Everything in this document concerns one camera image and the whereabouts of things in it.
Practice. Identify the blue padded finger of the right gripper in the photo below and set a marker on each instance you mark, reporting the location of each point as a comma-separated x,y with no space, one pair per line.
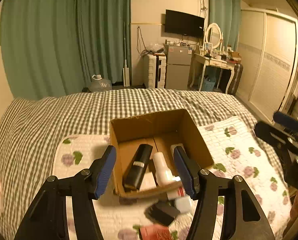
289,123

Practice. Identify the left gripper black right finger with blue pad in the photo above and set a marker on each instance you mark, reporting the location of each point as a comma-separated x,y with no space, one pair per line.
243,217

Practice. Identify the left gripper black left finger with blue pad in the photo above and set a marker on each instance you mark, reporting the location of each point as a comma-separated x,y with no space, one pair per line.
46,217

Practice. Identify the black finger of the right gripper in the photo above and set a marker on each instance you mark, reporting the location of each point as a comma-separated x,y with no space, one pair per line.
274,136

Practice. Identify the black cylindrical device with label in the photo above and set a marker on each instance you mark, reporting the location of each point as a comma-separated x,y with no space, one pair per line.
133,177

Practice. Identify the white floral quilted blanket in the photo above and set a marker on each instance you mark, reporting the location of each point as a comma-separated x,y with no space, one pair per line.
234,152

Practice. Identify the white bottle red label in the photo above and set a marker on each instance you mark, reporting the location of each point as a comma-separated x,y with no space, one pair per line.
182,201

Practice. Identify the dark suitcase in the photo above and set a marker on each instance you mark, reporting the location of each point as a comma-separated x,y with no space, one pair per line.
238,69

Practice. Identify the blue basket under table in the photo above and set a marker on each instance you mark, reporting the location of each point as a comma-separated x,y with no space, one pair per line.
208,84

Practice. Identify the white louvered wardrobe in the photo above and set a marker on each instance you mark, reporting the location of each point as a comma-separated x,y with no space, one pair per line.
268,46

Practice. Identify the black power adapter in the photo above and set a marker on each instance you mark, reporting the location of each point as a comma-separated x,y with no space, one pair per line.
163,213

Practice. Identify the grey white checkered bedsheet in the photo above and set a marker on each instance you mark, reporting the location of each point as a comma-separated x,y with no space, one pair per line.
31,131

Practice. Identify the white bottle in box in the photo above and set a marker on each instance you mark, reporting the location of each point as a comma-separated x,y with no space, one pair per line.
164,175

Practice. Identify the white dressing table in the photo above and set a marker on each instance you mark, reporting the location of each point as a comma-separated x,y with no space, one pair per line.
199,63

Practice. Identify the brown cardboard box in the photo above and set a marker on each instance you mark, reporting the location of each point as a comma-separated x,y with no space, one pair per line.
161,130

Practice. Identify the oval white vanity mirror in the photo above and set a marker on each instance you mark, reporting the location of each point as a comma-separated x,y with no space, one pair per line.
213,35

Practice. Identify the silver mini fridge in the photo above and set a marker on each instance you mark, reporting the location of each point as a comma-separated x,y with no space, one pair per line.
178,64

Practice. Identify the white suitcase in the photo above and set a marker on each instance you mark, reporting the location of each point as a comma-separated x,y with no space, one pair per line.
154,70

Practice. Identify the green curtain right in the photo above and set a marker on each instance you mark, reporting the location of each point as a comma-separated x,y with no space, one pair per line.
227,14

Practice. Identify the green curtain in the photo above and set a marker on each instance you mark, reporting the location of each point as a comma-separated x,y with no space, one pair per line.
54,47
227,14

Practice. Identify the clear water jug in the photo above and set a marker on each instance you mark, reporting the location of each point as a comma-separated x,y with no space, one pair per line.
99,84

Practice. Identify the white flat mop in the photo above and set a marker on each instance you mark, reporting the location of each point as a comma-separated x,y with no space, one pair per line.
126,76

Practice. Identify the green curtain left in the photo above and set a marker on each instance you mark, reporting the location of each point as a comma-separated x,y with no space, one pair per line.
54,47

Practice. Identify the black wall television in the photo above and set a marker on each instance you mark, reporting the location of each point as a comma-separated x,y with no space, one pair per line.
181,23

